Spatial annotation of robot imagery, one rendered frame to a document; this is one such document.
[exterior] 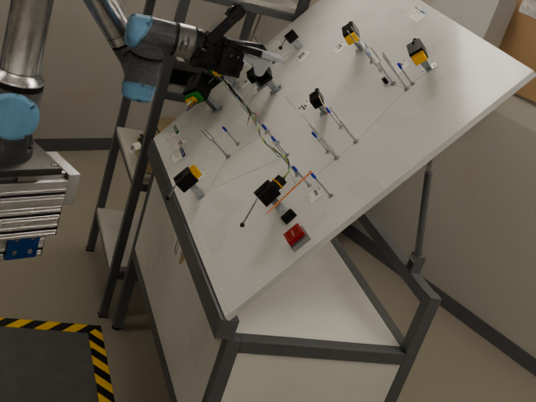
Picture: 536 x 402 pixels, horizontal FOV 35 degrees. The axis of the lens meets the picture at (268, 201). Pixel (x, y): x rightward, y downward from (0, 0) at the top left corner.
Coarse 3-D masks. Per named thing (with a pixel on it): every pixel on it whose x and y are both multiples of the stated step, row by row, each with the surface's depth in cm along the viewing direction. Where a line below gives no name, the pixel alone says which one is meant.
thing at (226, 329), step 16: (160, 160) 306; (160, 176) 300; (176, 208) 276; (176, 224) 273; (192, 240) 258; (192, 256) 253; (192, 272) 251; (208, 288) 235; (208, 304) 233; (208, 320) 231; (224, 320) 223; (224, 336) 226
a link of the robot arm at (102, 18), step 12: (84, 0) 192; (96, 0) 191; (108, 0) 192; (96, 12) 193; (108, 12) 193; (120, 12) 194; (108, 24) 194; (120, 24) 195; (108, 36) 196; (120, 36) 196; (120, 48) 198; (120, 60) 200
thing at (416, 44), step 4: (412, 40) 244; (416, 40) 238; (420, 40) 239; (408, 44) 239; (412, 44) 239; (416, 44) 237; (420, 44) 236; (408, 48) 238; (412, 48) 237; (416, 48) 235; (420, 48) 234; (424, 48) 238; (408, 52) 236; (412, 52) 235; (416, 52) 235; (424, 52) 235; (424, 64) 242; (428, 64) 240; (432, 64) 242; (424, 68) 240; (428, 68) 242; (432, 68) 240; (424, 72) 241
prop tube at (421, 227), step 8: (424, 176) 239; (424, 184) 240; (424, 192) 241; (424, 200) 242; (424, 208) 243; (424, 216) 245; (424, 224) 246; (416, 240) 249; (416, 248) 250; (416, 256) 251
